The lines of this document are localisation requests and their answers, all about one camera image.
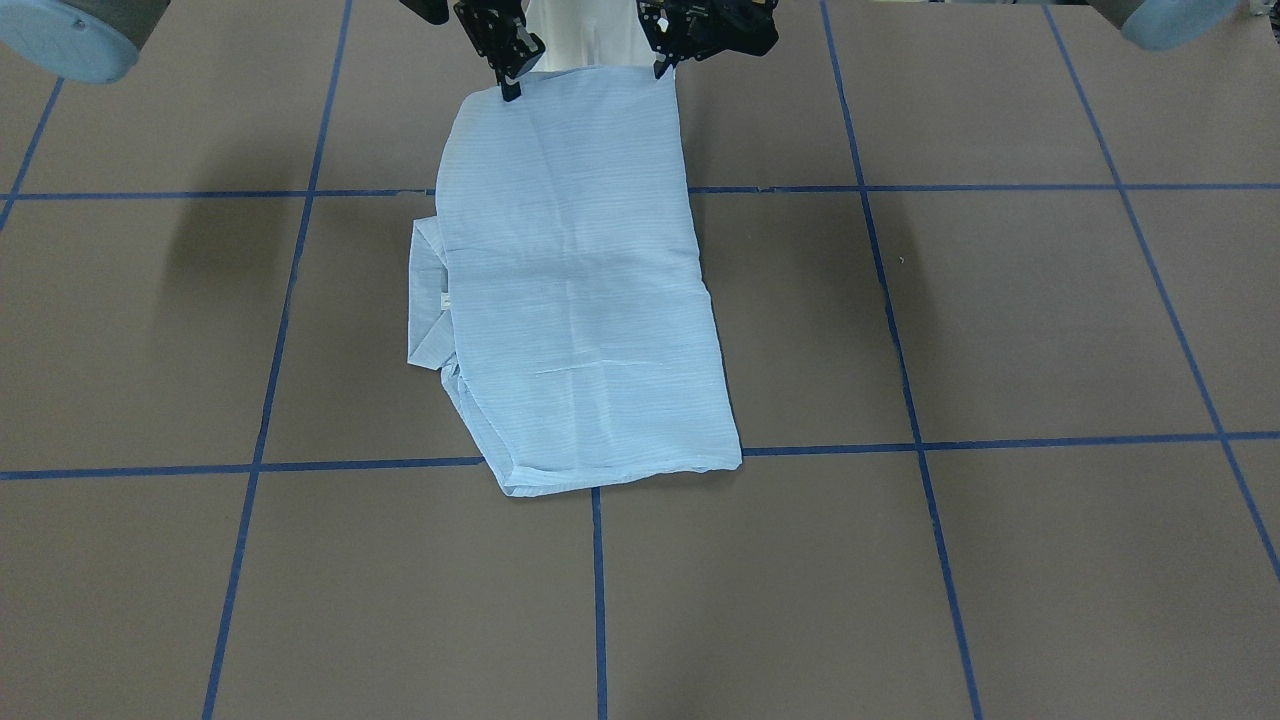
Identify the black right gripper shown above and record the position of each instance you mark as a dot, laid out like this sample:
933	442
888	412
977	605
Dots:
497	32

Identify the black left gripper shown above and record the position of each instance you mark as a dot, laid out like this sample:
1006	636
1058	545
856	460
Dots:
676	34

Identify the light blue button shirt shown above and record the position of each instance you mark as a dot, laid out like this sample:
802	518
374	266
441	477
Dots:
557	289

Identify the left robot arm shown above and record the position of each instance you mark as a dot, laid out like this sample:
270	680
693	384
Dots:
1158	25

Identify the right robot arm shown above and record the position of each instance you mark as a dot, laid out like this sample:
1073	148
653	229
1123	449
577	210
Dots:
98	42

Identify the white central pillar base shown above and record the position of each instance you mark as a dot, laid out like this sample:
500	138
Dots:
588	34

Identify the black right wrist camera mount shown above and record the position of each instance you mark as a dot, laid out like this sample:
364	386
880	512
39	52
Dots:
434	12

